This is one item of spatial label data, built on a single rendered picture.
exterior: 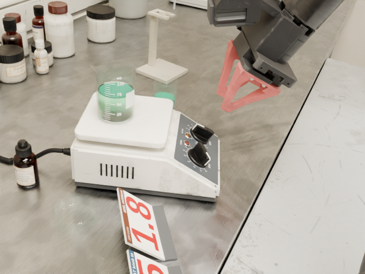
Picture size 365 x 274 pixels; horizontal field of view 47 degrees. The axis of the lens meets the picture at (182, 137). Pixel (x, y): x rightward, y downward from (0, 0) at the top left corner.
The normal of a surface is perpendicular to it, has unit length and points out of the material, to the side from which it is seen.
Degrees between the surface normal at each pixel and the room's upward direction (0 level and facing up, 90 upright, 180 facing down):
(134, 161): 90
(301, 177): 0
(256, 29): 62
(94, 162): 90
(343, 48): 90
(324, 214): 0
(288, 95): 0
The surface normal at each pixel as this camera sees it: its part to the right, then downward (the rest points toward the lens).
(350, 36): -0.43, 0.47
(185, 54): 0.09, -0.83
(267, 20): -0.82, -0.36
